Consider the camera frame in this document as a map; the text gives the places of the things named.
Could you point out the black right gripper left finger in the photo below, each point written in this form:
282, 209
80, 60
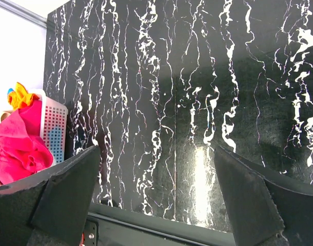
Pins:
51, 206

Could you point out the beige garment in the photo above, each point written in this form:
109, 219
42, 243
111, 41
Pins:
5, 114

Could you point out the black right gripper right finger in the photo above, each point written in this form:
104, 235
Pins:
263, 206

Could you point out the orange t-shirt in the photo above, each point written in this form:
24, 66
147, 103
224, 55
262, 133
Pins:
21, 98

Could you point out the bright pink t-shirt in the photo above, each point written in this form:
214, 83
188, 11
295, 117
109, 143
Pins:
22, 150

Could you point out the white plastic laundry basket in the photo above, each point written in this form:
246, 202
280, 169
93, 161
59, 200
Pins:
53, 125

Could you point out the left aluminium frame post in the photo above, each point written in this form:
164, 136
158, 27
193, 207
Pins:
23, 13

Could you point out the blue garment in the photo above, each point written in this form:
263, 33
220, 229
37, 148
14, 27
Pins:
10, 91

